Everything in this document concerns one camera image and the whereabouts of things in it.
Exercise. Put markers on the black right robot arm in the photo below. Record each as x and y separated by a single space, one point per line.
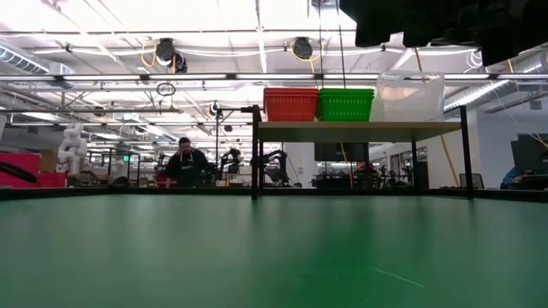
505 25

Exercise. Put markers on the grey laptop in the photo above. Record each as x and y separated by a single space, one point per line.
471 180

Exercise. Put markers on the black computer monitor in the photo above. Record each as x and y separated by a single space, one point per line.
528 152

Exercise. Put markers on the black metal table frame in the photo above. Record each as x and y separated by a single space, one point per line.
385 191

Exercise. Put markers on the black background robot arm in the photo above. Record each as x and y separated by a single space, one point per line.
278 156
233 154

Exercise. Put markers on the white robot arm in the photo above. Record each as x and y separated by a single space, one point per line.
73 145

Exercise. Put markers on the wooden shelf with black legs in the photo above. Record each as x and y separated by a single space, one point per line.
364 130

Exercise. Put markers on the red barrier panel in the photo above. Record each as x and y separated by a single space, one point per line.
47 179

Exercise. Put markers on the grey ceiling air duct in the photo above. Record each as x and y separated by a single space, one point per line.
25 62

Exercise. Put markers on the black wall screen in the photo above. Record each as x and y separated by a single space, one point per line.
334 152

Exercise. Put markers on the brown cardboard box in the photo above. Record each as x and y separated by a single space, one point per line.
49 160

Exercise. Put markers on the person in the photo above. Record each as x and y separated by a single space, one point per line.
186 164
509 175

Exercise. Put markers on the black horizontal pipe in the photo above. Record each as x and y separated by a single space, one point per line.
85 110

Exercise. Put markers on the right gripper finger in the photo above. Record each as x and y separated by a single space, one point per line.
377 21

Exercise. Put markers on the green table mat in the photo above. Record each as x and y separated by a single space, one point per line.
274 256

